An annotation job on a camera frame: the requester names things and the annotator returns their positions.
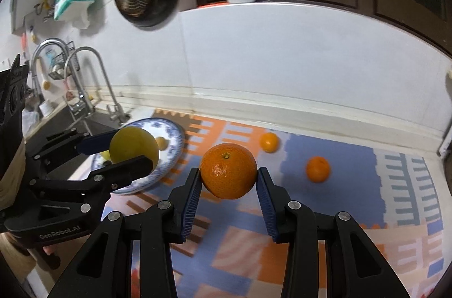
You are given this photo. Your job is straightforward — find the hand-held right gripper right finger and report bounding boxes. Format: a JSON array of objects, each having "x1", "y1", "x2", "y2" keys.
[{"x1": 256, "y1": 167, "x2": 412, "y2": 298}]

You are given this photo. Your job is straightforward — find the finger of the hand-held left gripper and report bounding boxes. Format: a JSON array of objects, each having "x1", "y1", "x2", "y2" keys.
[
  {"x1": 25, "y1": 129, "x2": 122, "y2": 162},
  {"x1": 29, "y1": 155, "x2": 153, "y2": 204}
]

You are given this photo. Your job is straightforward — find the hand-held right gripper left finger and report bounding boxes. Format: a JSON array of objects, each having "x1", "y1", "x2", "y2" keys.
[{"x1": 47, "y1": 167, "x2": 203, "y2": 298}]

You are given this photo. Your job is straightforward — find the yellow-green citrus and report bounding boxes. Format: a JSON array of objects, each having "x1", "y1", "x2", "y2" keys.
[{"x1": 109, "y1": 127, "x2": 159, "y2": 175}]

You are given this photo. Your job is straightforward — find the blue and white plate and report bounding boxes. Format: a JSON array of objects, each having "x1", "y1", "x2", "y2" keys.
[{"x1": 90, "y1": 117, "x2": 186, "y2": 196}]

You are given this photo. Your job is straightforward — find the orange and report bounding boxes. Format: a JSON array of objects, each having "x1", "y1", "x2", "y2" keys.
[
  {"x1": 305, "y1": 156, "x2": 332, "y2": 183},
  {"x1": 200, "y1": 143, "x2": 258, "y2": 200},
  {"x1": 259, "y1": 132, "x2": 280, "y2": 153}
]

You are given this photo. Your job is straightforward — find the person's left forearm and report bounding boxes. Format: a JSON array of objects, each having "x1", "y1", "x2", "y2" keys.
[{"x1": 0, "y1": 136, "x2": 27, "y2": 210}]

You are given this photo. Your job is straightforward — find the stainless steel sink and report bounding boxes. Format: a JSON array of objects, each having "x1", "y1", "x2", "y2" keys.
[{"x1": 26, "y1": 106, "x2": 122, "y2": 157}]

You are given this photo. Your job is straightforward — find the thin gooseneck faucet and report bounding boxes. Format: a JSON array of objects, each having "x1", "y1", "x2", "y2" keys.
[{"x1": 64, "y1": 47, "x2": 131, "y2": 124}]

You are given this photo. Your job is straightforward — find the colourful patterned mat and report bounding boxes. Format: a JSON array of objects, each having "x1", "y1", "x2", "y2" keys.
[{"x1": 76, "y1": 109, "x2": 447, "y2": 298}]

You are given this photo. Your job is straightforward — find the large chrome faucet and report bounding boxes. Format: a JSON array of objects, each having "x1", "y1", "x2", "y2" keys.
[{"x1": 32, "y1": 39, "x2": 96, "y2": 117}]

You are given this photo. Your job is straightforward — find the black wire basket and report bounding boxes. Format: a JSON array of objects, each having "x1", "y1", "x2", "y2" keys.
[{"x1": 47, "y1": 53, "x2": 70, "y2": 80}]

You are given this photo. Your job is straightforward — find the yellow wall hook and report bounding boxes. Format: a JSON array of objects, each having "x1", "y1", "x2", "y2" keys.
[{"x1": 33, "y1": 0, "x2": 58, "y2": 21}]

